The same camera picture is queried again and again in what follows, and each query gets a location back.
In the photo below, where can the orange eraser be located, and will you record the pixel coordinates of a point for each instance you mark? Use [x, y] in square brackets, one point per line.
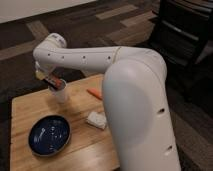
[95, 93]

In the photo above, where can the white crumpled cloth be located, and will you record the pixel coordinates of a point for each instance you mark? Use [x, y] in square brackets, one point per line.
[97, 120]

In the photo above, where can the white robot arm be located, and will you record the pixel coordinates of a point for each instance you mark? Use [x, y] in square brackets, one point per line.
[134, 98]

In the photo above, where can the dark blue bowl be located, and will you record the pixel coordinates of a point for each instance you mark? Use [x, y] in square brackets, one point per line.
[49, 135]

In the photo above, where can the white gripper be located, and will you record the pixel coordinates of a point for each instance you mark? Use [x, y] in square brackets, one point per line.
[45, 72]

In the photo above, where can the black office chair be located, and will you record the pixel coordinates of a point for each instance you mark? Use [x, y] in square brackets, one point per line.
[182, 30]

